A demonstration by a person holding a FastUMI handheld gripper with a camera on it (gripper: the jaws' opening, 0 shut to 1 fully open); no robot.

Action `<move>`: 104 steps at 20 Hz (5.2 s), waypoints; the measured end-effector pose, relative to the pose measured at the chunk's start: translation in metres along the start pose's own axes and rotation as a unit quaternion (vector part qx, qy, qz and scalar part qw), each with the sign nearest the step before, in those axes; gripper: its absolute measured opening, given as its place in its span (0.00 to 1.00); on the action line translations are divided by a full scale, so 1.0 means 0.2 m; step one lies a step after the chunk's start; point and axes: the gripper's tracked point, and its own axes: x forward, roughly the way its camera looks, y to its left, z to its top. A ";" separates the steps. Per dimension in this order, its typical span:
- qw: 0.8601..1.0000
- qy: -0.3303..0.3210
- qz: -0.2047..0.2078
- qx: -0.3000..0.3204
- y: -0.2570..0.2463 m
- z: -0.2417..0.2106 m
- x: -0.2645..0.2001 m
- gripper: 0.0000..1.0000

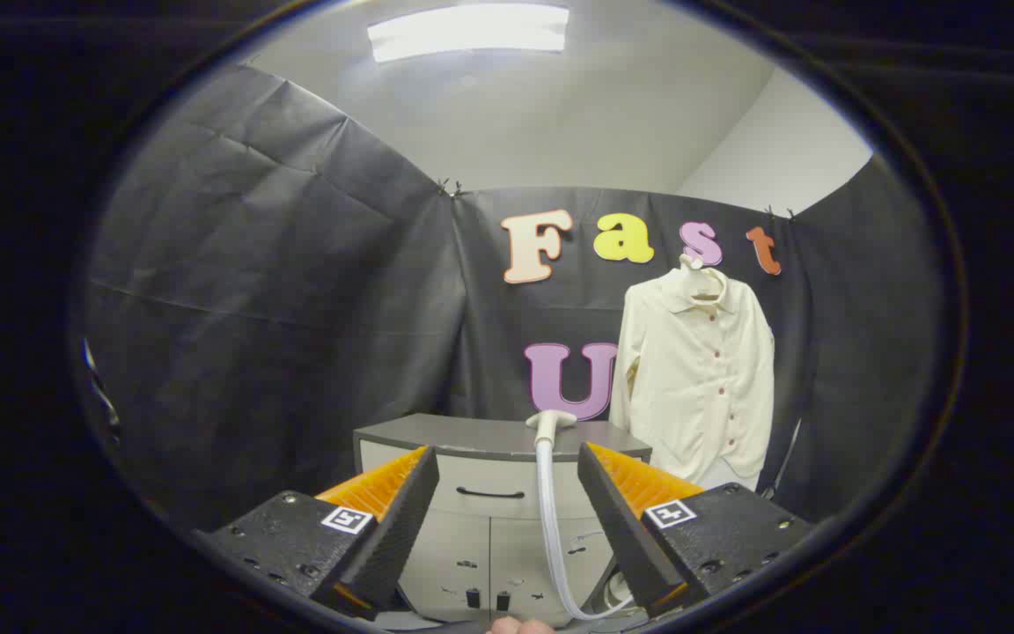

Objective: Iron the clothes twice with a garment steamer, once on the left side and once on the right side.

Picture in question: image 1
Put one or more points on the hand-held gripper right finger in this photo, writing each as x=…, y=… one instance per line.
x=621, y=528

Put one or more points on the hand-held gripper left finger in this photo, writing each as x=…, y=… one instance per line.
x=401, y=528

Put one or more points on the cream button shirt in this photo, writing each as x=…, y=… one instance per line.
x=692, y=379

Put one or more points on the white hanging cloth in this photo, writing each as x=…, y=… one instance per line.
x=731, y=473

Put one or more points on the grey and white cabinet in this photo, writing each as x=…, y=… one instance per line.
x=489, y=436

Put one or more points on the white plastic hanger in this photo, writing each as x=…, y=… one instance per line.
x=702, y=283

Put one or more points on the black backdrop cloth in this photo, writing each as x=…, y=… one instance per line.
x=252, y=308

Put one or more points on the ceiling light panel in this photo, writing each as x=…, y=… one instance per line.
x=467, y=31

